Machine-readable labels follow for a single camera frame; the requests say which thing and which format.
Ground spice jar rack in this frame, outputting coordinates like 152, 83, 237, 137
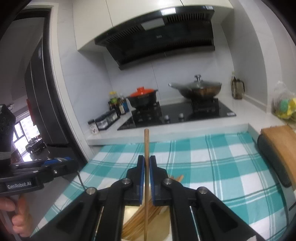
88, 109, 120, 135

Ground black wok glass lid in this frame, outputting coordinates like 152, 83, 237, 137
169, 74, 222, 99

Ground person's left hand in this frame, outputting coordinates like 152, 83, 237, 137
1, 194, 33, 237

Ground dark double door refrigerator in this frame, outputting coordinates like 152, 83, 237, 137
25, 40, 69, 148

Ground black tray under board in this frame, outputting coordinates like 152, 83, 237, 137
257, 134, 292, 188

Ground teal plaid tablecloth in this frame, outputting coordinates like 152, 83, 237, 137
37, 132, 289, 240

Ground wooden cutting board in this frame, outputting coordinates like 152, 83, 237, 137
260, 125, 295, 190

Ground white upper cabinets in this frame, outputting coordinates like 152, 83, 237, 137
72, 0, 234, 53

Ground black range hood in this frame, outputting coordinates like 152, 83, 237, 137
94, 6, 215, 70

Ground black pot orange lid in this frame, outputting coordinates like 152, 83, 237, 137
127, 86, 158, 108

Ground sauce bottles group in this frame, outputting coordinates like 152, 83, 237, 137
108, 91, 130, 116

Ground cream utensil holder box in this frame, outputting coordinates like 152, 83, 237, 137
120, 203, 173, 241

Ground bag with yellow sponges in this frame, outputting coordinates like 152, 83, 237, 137
273, 81, 295, 121

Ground black gas stove top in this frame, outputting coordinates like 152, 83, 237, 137
118, 98, 236, 131

